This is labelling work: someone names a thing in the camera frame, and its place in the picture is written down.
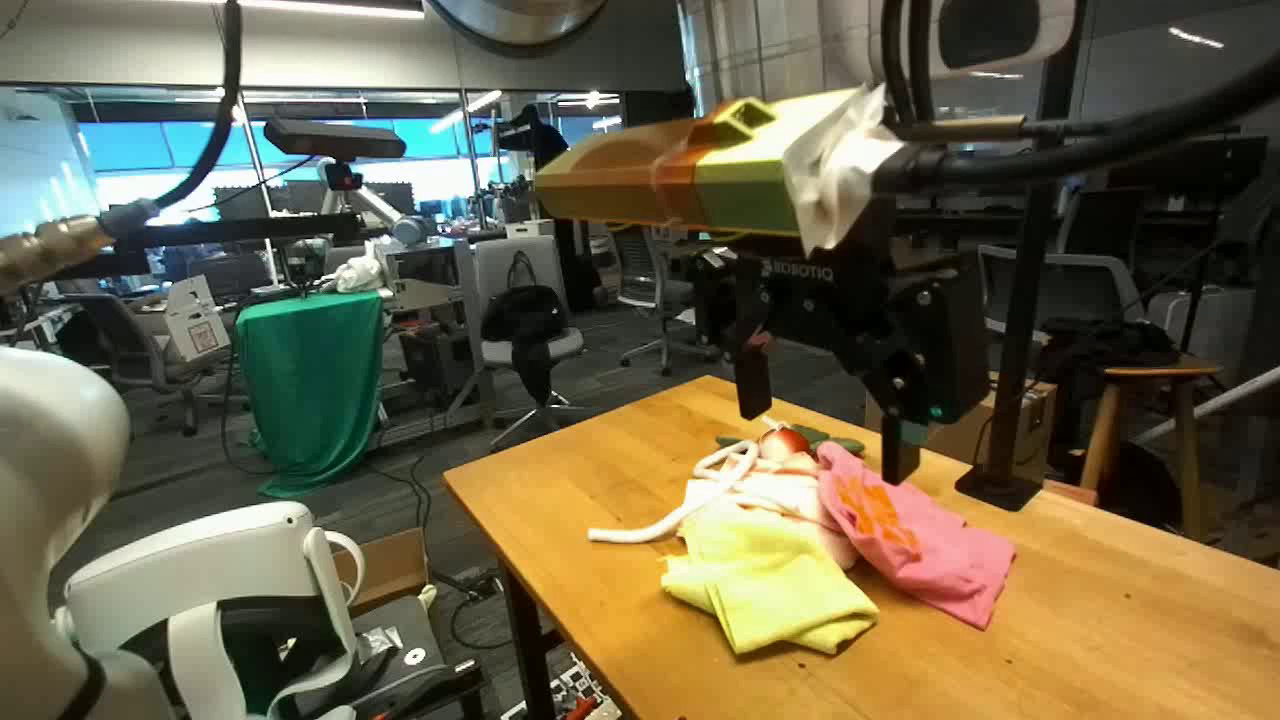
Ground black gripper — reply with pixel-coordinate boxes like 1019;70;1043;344
692;183;1001;488

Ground pink cloth with orange print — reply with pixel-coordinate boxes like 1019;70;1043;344
811;440;1019;637

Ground yellow cloth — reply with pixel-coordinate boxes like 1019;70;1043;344
655;508;882;665

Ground white flexible tube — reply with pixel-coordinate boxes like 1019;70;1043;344
585;435;768;550

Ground red green plush flower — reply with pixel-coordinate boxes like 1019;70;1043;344
717;418;873;465

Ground pale pink white cloth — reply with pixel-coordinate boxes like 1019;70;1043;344
674;431;858;572

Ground cardboard box with black tape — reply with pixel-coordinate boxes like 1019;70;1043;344
927;380;1058;471

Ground black vertical stand pole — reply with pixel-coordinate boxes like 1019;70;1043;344
951;172;1070;517

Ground grey office chair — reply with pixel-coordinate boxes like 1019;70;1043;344
1019;248;1152;353

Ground black office chair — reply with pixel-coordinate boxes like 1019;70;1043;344
477;279;591;416

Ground wooden stool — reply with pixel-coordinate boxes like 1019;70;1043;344
1075;358;1222;538

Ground white power strip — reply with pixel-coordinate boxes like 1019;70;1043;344
539;656;622;720

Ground large black computer monitor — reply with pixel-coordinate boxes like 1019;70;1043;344
1102;130;1270;209

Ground flat brown cardboard piece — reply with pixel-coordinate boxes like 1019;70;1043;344
348;523;433;614

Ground black floor equipment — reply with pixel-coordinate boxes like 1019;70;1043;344
315;590;491;720

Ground small white object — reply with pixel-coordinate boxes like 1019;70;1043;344
315;253;391;300

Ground green cloth covered table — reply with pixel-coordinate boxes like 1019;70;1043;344
231;286;391;496

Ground white paper sign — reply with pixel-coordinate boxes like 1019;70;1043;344
158;270;234;366

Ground orange yellow green camera mount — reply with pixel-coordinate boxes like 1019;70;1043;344
531;81;912;260

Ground black stereo camera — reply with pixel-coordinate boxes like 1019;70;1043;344
259;115;410;169

